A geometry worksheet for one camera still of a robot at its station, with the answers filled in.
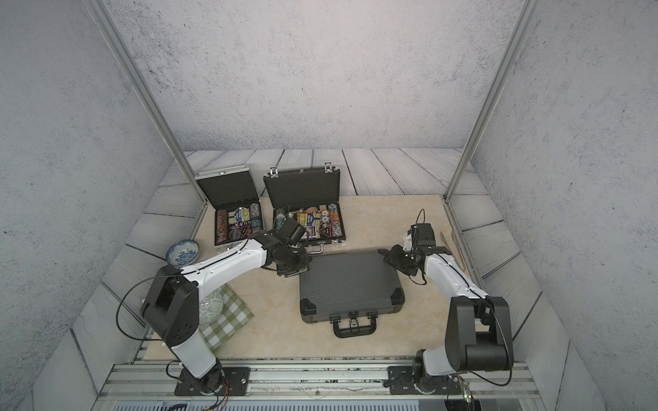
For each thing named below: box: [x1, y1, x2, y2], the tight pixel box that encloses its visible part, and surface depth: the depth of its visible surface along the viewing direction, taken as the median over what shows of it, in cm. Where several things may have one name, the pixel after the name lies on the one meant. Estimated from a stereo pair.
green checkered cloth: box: [198, 284, 255, 352], surface depth 86 cm
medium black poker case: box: [263, 161, 347, 255], surface depth 110 cm
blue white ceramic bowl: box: [165, 238, 201, 268], surface depth 101 cm
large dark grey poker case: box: [299, 250, 406, 339], surface depth 84 cm
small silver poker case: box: [194, 165, 265, 247], surface depth 110 cm
